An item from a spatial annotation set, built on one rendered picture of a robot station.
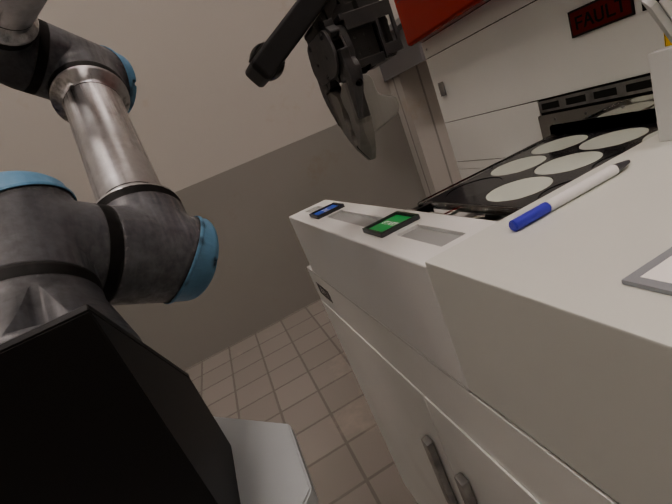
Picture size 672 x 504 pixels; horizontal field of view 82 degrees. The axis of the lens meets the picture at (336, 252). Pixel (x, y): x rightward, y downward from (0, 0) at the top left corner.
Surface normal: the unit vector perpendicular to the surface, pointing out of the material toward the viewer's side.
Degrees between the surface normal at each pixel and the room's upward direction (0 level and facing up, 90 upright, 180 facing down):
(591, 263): 0
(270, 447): 0
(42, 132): 90
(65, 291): 51
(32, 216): 59
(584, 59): 90
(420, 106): 90
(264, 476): 0
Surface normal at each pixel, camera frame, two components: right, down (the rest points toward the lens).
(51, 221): 0.68, -0.62
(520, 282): -0.37, -0.88
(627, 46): -0.87, 0.44
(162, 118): 0.32, 0.18
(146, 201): 0.32, -0.63
